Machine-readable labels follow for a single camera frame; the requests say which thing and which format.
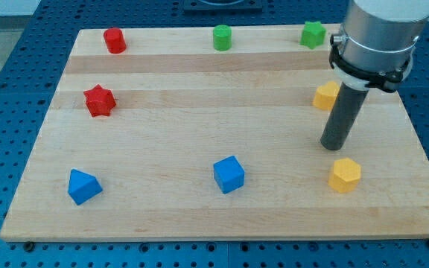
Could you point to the blue cube block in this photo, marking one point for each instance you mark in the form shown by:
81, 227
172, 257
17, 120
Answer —
229, 174

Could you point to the blue triangle block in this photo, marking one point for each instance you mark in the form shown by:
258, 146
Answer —
82, 186

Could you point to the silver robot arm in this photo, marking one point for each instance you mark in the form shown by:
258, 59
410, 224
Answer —
375, 43

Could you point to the red star block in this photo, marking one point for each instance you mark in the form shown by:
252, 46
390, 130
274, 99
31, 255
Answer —
99, 101

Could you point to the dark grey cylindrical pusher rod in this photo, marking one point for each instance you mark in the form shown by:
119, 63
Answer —
342, 117

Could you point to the yellow heart block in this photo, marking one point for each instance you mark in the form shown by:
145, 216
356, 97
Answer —
326, 95

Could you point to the green cylinder block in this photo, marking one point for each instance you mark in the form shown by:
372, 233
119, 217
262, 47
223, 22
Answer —
222, 37

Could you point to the green star block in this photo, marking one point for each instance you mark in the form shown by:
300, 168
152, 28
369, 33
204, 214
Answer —
313, 34

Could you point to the yellow hexagon block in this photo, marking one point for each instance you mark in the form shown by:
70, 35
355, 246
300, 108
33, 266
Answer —
344, 175

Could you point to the red cylinder block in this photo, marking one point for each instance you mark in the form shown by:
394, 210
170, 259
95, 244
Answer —
114, 40

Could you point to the wooden board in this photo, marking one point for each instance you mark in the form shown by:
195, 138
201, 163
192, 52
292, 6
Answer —
180, 107

